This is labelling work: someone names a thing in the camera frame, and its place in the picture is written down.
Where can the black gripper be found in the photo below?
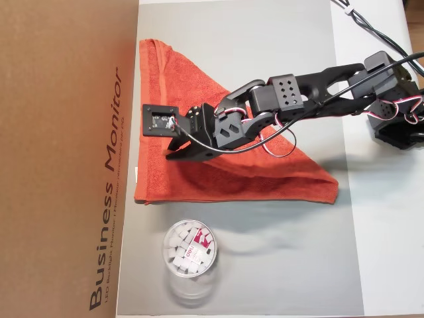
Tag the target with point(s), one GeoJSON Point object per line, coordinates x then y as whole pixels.
{"type": "Point", "coordinates": [201, 127]}

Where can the orange terry towel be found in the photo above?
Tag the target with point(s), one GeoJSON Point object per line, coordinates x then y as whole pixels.
{"type": "Point", "coordinates": [281, 189]}

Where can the white towel tag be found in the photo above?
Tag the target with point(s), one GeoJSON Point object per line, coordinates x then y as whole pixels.
{"type": "Point", "coordinates": [136, 174]}

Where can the red white paper label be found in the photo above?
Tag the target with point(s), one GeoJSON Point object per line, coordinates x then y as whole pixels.
{"type": "Point", "coordinates": [198, 242]}

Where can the clear plastic jar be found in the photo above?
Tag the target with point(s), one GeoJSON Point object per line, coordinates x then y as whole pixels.
{"type": "Point", "coordinates": [172, 251]}

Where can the grey table mat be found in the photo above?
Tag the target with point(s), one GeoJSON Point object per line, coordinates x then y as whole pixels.
{"type": "Point", "coordinates": [265, 248]}

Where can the brown cardboard monitor box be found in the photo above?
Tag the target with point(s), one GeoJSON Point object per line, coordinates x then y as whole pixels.
{"type": "Point", "coordinates": [59, 149]}

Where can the black square wrist camera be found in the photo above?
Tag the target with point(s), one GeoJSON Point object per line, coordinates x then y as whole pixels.
{"type": "Point", "coordinates": [147, 122]}

